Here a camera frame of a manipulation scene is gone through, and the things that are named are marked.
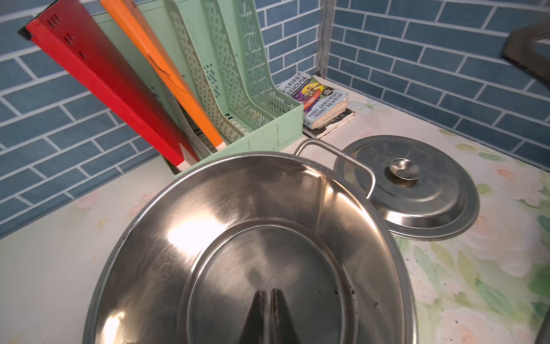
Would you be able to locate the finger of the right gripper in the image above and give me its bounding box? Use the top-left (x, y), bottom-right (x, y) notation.
top-left (501, 20), bottom-right (549, 88)

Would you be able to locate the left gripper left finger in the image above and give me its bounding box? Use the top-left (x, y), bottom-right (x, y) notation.
top-left (239, 290), bottom-right (268, 344)

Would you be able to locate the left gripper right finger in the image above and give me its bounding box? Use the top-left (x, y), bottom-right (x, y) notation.
top-left (268, 289), bottom-right (300, 344)

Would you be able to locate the stainless steel stock pot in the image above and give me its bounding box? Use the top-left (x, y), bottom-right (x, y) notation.
top-left (83, 152), bottom-right (419, 343)

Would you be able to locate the stainless steel pot lid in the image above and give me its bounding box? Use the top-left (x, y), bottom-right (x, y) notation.
top-left (334, 136), bottom-right (480, 241)

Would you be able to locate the dark book underneath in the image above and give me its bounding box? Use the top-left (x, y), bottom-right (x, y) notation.
top-left (302, 109), bottom-right (355, 139)

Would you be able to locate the treehouse paperback book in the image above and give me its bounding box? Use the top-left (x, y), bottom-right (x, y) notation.
top-left (277, 72), bottom-right (349, 130)

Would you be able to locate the floral table mat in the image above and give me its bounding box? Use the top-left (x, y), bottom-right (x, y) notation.
top-left (1, 91), bottom-right (549, 343)

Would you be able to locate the green plastic file organizer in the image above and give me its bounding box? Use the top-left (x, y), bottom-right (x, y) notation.
top-left (94, 1), bottom-right (304, 163)

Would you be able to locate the red file folder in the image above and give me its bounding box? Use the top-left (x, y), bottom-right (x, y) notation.
top-left (18, 0), bottom-right (200, 171)

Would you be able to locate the orange file folder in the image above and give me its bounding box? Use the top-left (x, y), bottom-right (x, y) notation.
top-left (100, 0), bottom-right (226, 151)

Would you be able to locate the right aluminium corner post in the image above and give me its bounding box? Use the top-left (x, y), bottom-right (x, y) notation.
top-left (315, 0), bottom-right (337, 78)

